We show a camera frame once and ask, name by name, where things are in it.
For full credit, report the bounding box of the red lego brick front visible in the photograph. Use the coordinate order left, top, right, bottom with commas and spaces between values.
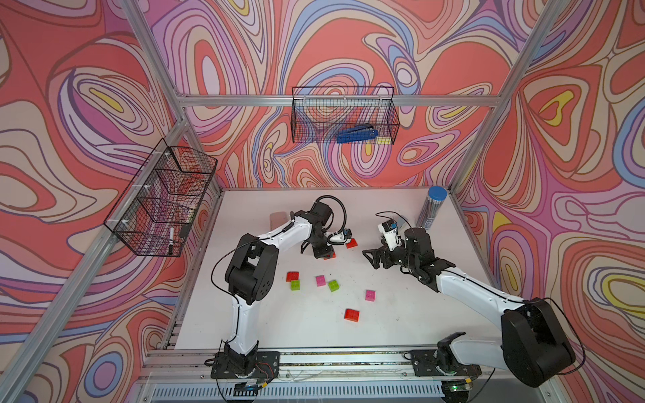
344, 308, 360, 322

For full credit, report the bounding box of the pink plastic case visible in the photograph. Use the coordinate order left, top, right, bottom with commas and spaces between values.
270, 211, 290, 231

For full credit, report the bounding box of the red lego brick back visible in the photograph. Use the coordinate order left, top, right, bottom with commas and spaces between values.
345, 238, 358, 249

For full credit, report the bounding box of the black wire basket back wall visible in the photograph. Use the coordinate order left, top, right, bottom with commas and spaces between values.
291, 84, 400, 145

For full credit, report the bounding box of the blue object in basket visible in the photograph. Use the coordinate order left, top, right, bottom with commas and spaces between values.
336, 125, 379, 144

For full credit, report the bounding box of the black marker in basket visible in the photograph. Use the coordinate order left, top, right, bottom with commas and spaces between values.
167, 227, 175, 256

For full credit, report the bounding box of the black wire basket left wall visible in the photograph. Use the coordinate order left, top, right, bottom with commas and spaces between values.
103, 139, 218, 258

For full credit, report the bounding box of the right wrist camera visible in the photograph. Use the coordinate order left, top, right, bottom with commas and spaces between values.
378, 218, 401, 251

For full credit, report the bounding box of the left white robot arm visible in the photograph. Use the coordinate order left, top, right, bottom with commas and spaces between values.
211, 198, 334, 379

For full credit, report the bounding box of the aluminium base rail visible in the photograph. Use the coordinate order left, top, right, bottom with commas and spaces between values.
126, 346, 568, 402

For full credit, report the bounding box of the black wire basket wall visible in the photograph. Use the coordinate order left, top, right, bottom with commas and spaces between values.
291, 84, 400, 145
103, 139, 218, 258

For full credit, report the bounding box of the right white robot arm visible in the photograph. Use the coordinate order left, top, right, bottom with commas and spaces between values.
362, 228, 576, 388

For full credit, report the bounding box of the blue capped clear cylinder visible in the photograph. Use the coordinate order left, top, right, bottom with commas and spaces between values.
416, 186, 448, 230

